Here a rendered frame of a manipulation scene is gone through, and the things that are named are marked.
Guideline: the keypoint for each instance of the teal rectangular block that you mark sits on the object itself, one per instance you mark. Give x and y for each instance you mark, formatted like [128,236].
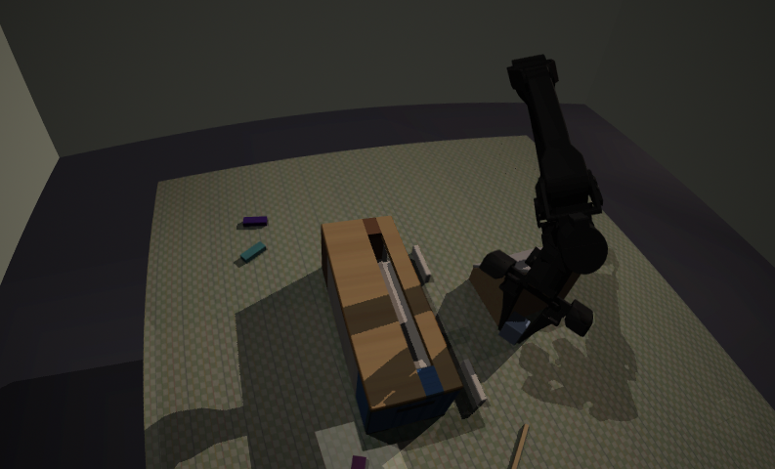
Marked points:
[253,252]

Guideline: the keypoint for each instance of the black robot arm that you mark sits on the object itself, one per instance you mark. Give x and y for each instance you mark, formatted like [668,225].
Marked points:
[564,183]

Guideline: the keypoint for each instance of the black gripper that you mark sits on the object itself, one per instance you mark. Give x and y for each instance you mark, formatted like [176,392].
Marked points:
[548,275]

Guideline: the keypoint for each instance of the tan flat bar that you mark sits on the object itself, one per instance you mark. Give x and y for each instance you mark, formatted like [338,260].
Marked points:
[519,447]

